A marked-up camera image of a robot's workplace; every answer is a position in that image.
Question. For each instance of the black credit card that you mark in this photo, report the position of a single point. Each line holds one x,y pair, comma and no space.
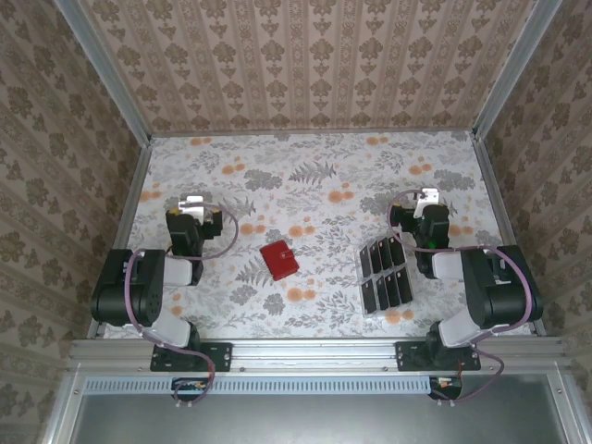
375,256
397,251
386,254
369,296
366,260
404,285
392,289
381,292

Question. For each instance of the red card holder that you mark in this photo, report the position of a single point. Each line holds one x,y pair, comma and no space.
279,261

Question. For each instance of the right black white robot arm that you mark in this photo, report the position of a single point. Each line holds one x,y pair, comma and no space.
490,296

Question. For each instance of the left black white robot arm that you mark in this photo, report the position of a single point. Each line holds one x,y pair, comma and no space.
115,287

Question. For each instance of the clear acrylic card stand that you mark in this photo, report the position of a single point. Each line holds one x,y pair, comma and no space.
367,316

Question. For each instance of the floral patterned table cover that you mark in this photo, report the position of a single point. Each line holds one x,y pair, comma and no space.
324,152

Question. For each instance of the black connector board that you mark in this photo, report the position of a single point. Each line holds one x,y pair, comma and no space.
446,385
189,385

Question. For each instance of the grey metal panel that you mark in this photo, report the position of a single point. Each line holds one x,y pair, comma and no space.
314,418

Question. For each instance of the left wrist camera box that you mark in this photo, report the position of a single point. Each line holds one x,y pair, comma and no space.
192,208

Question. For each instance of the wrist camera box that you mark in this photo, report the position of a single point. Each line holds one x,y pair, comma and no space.
192,208
427,196

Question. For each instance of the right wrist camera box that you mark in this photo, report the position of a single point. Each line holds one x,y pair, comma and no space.
427,196

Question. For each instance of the aluminium table side rail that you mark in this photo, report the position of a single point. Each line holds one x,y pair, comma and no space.
131,222
501,222

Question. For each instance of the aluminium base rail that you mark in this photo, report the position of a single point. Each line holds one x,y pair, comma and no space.
314,353

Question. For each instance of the aluminium frame post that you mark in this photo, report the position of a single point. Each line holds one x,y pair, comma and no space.
518,69
104,69

